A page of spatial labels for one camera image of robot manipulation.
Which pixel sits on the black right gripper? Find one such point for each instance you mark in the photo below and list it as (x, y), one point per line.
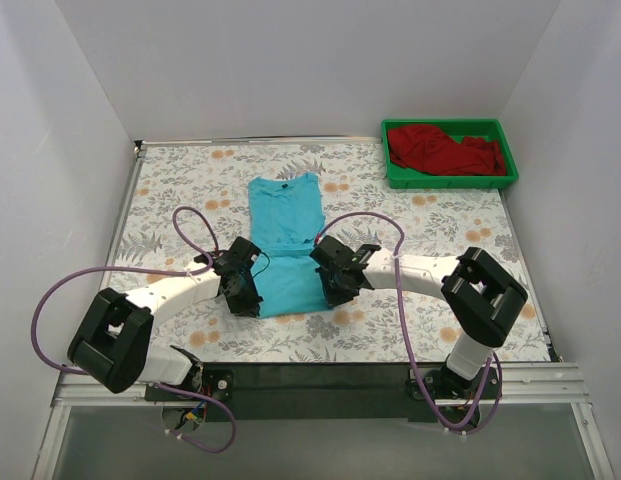
(335, 286)

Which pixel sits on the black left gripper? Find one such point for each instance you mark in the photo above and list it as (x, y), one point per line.
(245, 293)

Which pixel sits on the turquoise t shirt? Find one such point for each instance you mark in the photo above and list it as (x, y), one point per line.
(286, 216)

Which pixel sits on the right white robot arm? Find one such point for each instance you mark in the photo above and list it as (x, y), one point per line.
(484, 298)

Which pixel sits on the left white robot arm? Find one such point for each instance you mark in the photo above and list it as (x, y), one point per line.
(113, 342)

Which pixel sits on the floral tablecloth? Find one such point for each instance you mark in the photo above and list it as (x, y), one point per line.
(189, 196)

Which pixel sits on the green plastic bin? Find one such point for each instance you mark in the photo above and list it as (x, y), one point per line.
(488, 129)

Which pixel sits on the red t shirt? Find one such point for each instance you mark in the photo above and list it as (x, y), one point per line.
(428, 149)

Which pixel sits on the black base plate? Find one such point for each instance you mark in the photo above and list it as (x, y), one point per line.
(315, 395)

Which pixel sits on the aluminium front rail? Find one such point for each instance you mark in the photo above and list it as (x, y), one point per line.
(520, 383)

